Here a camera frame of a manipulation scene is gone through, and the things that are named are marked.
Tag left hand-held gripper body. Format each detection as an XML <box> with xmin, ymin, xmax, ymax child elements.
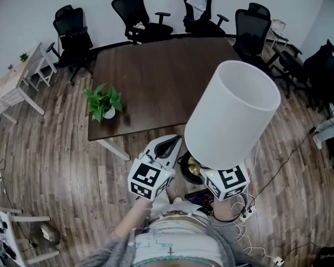
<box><xmin>127</xmin><ymin>149</ymin><xmax>176</xmax><ymax>202</ymax></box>

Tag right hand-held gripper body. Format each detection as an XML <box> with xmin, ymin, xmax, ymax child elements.
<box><xmin>200</xmin><ymin>164</ymin><xmax>251</xmax><ymax>201</ymax></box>

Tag white table lamp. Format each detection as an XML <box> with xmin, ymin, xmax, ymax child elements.
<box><xmin>178</xmin><ymin>60</ymin><xmax>282</xmax><ymax>185</ymax></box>

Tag person's left forearm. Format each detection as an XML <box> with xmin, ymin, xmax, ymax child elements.
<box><xmin>110</xmin><ymin>197</ymin><xmax>154</xmax><ymax>240</ymax></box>

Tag person's right forearm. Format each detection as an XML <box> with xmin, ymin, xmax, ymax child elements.
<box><xmin>211</xmin><ymin>197</ymin><xmax>238</xmax><ymax>223</ymax></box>

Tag white power strip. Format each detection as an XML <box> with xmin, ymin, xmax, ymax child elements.
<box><xmin>238</xmin><ymin>206</ymin><xmax>257</xmax><ymax>223</ymax></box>

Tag gold buckle belt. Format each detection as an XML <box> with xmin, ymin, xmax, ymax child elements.
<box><xmin>155</xmin><ymin>209</ymin><xmax>209</xmax><ymax>222</ymax></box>

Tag person's grey cardigan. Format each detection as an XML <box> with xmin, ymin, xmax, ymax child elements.
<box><xmin>83</xmin><ymin>212</ymin><xmax>271</xmax><ymax>267</ymax></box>

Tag person's white printed shirt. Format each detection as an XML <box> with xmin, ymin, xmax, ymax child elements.
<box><xmin>133</xmin><ymin>201</ymin><xmax>223</xmax><ymax>264</ymax></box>

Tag green plant in white pot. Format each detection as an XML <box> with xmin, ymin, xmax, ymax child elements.
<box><xmin>81</xmin><ymin>83</ymin><xmax>124</xmax><ymax>123</ymax></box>

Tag black mesh office chair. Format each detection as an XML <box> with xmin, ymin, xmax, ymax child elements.
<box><xmin>111</xmin><ymin>0</ymin><xmax>175</xmax><ymax>46</ymax></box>
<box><xmin>180</xmin><ymin>0</ymin><xmax>230</xmax><ymax>37</ymax></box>
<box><xmin>266</xmin><ymin>43</ymin><xmax>314</xmax><ymax>100</ymax></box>
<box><xmin>46</xmin><ymin>4</ymin><xmax>95</xmax><ymax>86</ymax></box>
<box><xmin>302</xmin><ymin>38</ymin><xmax>334</xmax><ymax>121</ymax></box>
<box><xmin>232</xmin><ymin>2</ymin><xmax>275</xmax><ymax>79</ymax></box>

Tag white stool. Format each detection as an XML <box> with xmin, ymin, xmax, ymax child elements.
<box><xmin>24</xmin><ymin>50</ymin><xmax>58</xmax><ymax>92</ymax></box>

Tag white workbench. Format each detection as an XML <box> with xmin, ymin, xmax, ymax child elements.
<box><xmin>0</xmin><ymin>201</ymin><xmax>61</xmax><ymax>267</ymax></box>

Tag light wooden white-legged table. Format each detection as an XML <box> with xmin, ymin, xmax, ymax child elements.
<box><xmin>0</xmin><ymin>42</ymin><xmax>58</xmax><ymax>125</ymax></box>

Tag green bead necklace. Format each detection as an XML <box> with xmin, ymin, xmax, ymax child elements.
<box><xmin>133</xmin><ymin>256</ymin><xmax>220</xmax><ymax>267</ymax></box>

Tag white charger cable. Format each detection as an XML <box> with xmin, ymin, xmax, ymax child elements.
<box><xmin>233</xmin><ymin>222</ymin><xmax>284</xmax><ymax>266</ymax></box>

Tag long black floor cable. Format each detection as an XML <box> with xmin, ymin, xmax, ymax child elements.
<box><xmin>249</xmin><ymin>125</ymin><xmax>328</xmax><ymax>202</ymax></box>

